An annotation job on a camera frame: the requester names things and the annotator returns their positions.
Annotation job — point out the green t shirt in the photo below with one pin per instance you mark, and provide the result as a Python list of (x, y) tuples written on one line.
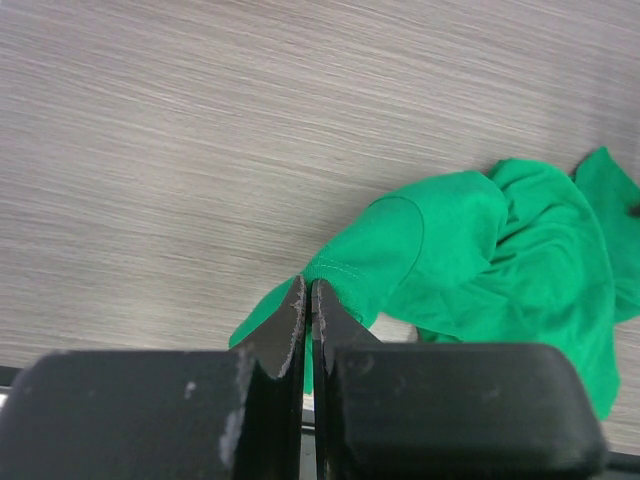
[(523, 252)]

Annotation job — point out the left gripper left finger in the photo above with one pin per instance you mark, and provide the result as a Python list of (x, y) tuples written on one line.
[(161, 414)]

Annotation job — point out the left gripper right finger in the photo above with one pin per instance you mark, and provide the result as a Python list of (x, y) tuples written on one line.
[(445, 411)]

